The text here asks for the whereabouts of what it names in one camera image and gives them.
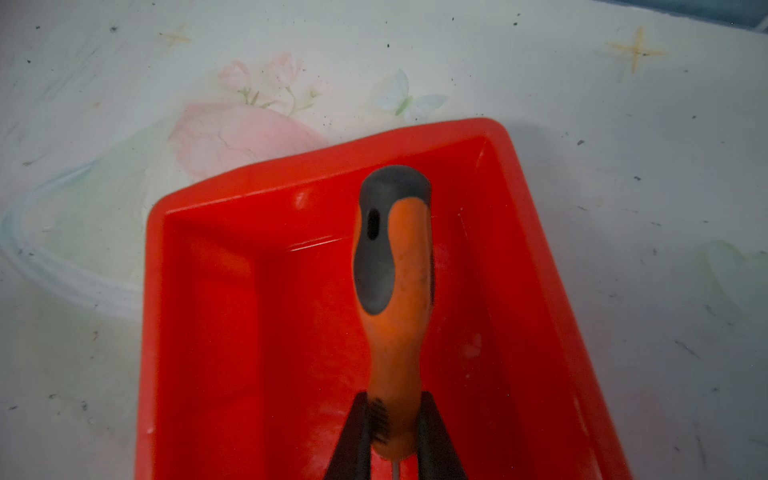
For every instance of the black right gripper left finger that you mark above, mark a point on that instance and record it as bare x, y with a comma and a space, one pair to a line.
351, 459

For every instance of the orange and grey screwdriver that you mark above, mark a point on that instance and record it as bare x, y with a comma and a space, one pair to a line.
393, 282

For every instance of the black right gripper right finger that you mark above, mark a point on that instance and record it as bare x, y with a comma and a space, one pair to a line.
436, 455

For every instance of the red plastic bin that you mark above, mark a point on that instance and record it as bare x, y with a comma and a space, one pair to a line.
253, 351

